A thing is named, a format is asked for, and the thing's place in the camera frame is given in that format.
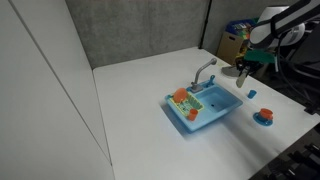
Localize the black equipment beside table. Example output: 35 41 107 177
249 122 320 180

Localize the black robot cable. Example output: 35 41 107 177
273 46 320 111

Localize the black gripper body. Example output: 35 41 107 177
234 55 265 74

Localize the black tripod stand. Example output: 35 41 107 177
198 0 214 50

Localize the blue toy saucer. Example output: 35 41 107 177
252 112 274 127

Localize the grey metal mounting plate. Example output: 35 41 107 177
221 64 242 79

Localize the green wrist camera housing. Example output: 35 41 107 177
244 49 276 65

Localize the black office chair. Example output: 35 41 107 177
275 19 320 115

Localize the small orange toy cup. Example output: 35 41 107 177
187 108 199 122

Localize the yellow-green toy dish rack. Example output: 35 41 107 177
167 92 205 117

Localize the blue toy sink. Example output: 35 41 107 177
164 81 244 133

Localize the small blue toy cup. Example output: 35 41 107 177
247 89 258 100

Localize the orange toy plate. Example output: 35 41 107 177
172 87 189 104

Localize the grey toy faucet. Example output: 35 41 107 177
190 57 218 94

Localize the blue toy faucet handle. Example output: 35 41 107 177
204 74 216 89

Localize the orange toy teacup with handle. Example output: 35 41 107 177
259 108 274 122

